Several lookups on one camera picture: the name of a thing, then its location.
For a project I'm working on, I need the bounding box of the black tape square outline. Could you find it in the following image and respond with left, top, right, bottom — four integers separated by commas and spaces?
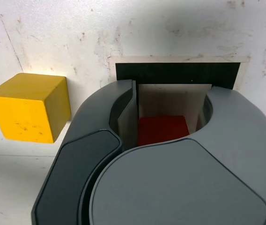
115, 62, 240, 91

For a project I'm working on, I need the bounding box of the red cube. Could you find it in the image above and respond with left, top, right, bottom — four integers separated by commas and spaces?
137, 115, 190, 147

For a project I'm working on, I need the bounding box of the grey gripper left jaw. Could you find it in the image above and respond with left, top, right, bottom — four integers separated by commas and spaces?
31, 79, 139, 225

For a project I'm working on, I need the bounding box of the yellow cube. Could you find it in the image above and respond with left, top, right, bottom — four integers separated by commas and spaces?
0, 72, 72, 144

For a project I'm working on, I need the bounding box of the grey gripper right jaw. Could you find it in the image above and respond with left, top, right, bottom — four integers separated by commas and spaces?
88, 85, 266, 225

